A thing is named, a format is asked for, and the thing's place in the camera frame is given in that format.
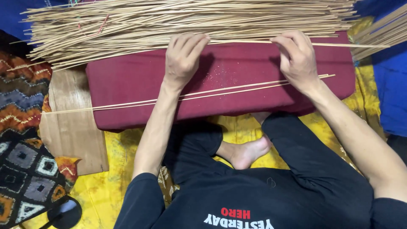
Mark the small bundle of bamboo sticks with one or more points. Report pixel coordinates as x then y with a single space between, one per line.
381 33

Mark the person's left hand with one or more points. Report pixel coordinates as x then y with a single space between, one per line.
179 68

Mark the long loose bamboo stick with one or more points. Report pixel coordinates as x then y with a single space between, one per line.
241 86
127 104

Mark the red rubber band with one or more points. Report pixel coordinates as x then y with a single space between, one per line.
101 28

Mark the large pile of bamboo sticks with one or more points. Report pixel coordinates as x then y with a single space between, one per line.
159 22

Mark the round black object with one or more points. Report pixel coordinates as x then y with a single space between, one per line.
65 214

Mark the person's right hand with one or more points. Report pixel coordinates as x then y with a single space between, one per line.
299 63

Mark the person's black shirt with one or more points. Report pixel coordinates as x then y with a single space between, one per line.
254 203

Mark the maroon cloth-covered cushion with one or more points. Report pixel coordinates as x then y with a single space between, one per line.
133 79

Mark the person's black trousers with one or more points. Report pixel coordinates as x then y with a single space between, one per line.
302 149

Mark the yellow batik cloth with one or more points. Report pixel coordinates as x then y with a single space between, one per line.
108 181

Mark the person's bare foot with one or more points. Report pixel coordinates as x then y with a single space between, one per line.
248 152

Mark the single thin bamboo stick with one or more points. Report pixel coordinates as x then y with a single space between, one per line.
349 45

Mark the multicolour patterned cloth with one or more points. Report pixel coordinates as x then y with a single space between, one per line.
22 152

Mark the brown patterned cloth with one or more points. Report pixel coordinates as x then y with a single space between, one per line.
167 184

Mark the blue cloth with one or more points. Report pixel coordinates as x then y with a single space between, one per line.
392 92
12 16

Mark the brown cardboard sheet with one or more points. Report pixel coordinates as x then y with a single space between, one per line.
73 133

